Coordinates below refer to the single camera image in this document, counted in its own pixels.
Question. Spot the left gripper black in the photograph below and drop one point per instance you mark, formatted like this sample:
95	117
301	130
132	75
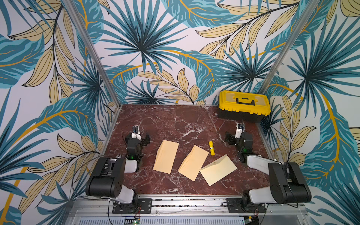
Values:
145	140

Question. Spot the yellow glue stick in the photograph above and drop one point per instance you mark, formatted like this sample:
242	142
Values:
212	151

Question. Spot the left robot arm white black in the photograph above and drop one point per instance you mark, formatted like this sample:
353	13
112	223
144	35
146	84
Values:
107	178

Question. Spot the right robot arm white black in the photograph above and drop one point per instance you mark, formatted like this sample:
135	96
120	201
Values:
287	183

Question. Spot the left manila envelope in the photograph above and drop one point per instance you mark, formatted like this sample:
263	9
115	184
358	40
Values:
165	157

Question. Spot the right open manila envelope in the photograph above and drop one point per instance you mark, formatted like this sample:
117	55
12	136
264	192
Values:
218	169

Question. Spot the middle manila envelope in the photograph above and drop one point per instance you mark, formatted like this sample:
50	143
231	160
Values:
193	162

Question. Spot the yellow black toolbox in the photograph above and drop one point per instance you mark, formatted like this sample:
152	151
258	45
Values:
241	106

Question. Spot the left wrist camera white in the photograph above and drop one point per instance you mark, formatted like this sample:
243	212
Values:
136	132

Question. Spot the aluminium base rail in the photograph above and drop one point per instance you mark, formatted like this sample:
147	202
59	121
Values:
185	210

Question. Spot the right aluminium corner post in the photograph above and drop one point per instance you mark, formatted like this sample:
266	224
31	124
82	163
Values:
312	5

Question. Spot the aluminium corner post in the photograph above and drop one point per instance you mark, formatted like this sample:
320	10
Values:
312	5
75	16

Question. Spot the left aluminium corner post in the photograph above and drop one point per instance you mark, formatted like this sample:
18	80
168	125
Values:
75	16

